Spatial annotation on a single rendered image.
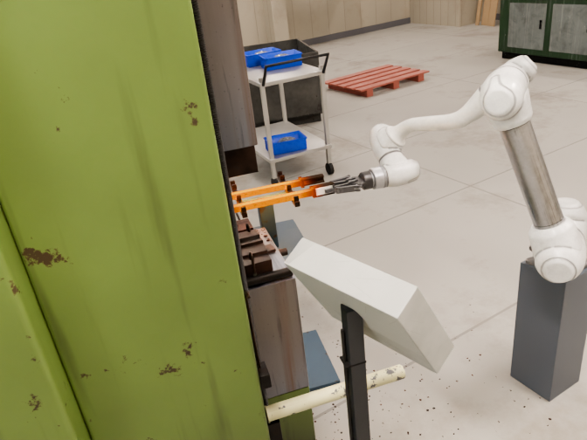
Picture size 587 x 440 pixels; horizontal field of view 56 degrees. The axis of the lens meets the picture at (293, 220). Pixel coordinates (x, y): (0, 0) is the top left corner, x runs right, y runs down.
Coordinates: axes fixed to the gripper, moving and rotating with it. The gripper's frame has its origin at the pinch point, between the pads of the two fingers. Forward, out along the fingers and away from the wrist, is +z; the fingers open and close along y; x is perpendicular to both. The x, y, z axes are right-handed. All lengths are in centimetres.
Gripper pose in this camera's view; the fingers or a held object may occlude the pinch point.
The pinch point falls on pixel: (323, 189)
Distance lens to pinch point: 219.8
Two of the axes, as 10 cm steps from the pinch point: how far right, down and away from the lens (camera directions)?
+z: -9.6, 2.1, -1.9
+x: -1.1, -8.9, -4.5
